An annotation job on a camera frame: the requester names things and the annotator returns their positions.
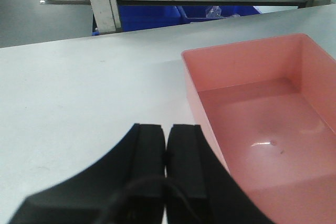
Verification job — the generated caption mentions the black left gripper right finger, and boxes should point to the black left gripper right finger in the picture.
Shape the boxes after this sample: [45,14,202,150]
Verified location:
[166,124,272,223]

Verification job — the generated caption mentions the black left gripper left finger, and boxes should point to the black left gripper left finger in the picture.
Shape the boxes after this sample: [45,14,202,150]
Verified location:
[10,124,165,223]

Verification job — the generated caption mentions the pink plastic box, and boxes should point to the pink plastic box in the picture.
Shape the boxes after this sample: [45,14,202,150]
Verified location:
[182,34,335,223]

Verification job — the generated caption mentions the blue bin under shelf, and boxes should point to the blue bin under shelf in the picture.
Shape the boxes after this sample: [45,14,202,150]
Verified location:
[91,5,263,36]

